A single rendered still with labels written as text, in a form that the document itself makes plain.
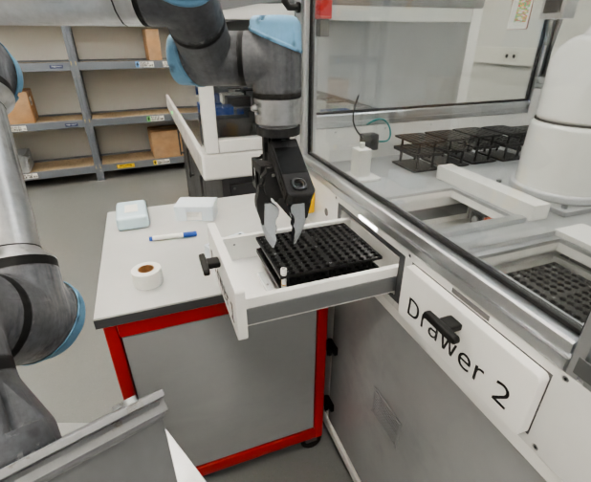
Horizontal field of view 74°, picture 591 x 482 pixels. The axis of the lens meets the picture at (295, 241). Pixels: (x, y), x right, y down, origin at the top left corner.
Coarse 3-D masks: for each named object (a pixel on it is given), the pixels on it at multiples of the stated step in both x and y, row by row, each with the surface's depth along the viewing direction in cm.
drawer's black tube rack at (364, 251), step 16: (336, 224) 95; (288, 240) 88; (304, 240) 88; (320, 240) 87; (336, 240) 87; (352, 240) 87; (288, 256) 81; (304, 256) 81; (320, 256) 81; (336, 256) 81; (352, 256) 81; (368, 256) 81; (272, 272) 81; (288, 272) 76; (304, 272) 76; (320, 272) 82; (336, 272) 81; (352, 272) 81
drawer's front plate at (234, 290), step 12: (216, 228) 86; (216, 240) 81; (216, 252) 80; (228, 252) 77; (228, 264) 73; (216, 276) 88; (228, 276) 70; (228, 288) 72; (240, 288) 66; (228, 300) 75; (240, 300) 66; (240, 312) 67; (240, 324) 68; (240, 336) 69
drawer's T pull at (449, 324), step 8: (424, 312) 63; (432, 320) 61; (440, 320) 61; (448, 320) 61; (456, 320) 61; (440, 328) 60; (448, 328) 59; (456, 328) 60; (448, 336) 58; (456, 336) 58
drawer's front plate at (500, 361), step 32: (416, 288) 70; (416, 320) 72; (480, 320) 58; (448, 352) 65; (480, 352) 58; (512, 352) 52; (480, 384) 59; (512, 384) 53; (544, 384) 49; (512, 416) 54
